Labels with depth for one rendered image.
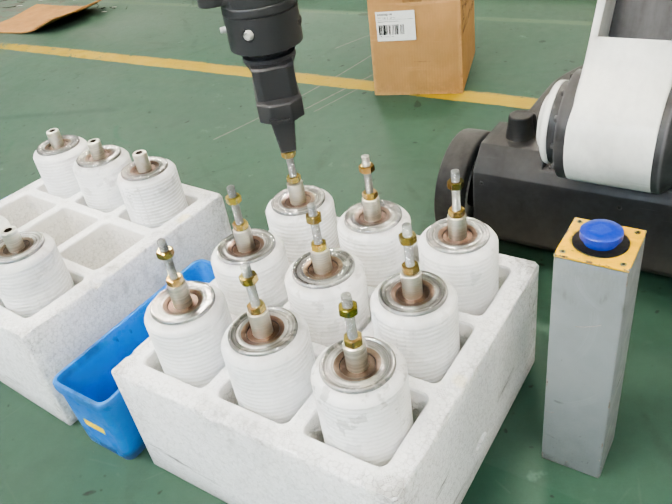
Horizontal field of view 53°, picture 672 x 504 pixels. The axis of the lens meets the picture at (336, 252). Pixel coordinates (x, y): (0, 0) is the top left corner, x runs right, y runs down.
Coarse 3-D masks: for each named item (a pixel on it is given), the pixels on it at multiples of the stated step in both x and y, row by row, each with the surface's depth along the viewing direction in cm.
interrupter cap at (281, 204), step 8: (280, 192) 94; (312, 192) 93; (320, 192) 93; (272, 200) 93; (280, 200) 93; (288, 200) 93; (312, 200) 92; (320, 200) 91; (272, 208) 91; (280, 208) 91; (288, 208) 91; (296, 208) 90; (304, 208) 90
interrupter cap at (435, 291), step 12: (396, 276) 75; (432, 276) 74; (384, 288) 74; (396, 288) 74; (432, 288) 73; (444, 288) 72; (384, 300) 72; (396, 300) 72; (408, 300) 72; (420, 300) 72; (432, 300) 71; (444, 300) 71; (396, 312) 70; (408, 312) 70; (420, 312) 70
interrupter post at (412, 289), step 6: (420, 270) 71; (402, 276) 71; (408, 276) 71; (414, 276) 70; (420, 276) 71; (402, 282) 71; (408, 282) 71; (414, 282) 71; (420, 282) 71; (402, 288) 72; (408, 288) 71; (414, 288) 71; (420, 288) 72; (408, 294) 72; (414, 294) 72; (420, 294) 72
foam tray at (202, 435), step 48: (528, 288) 84; (480, 336) 76; (528, 336) 89; (144, 384) 77; (432, 384) 71; (480, 384) 75; (144, 432) 85; (192, 432) 77; (240, 432) 70; (288, 432) 69; (432, 432) 66; (480, 432) 79; (192, 480) 86; (240, 480) 77; (288, 480) 70; (336, 480) 64; (384, 480) 63; (432, 480) 68
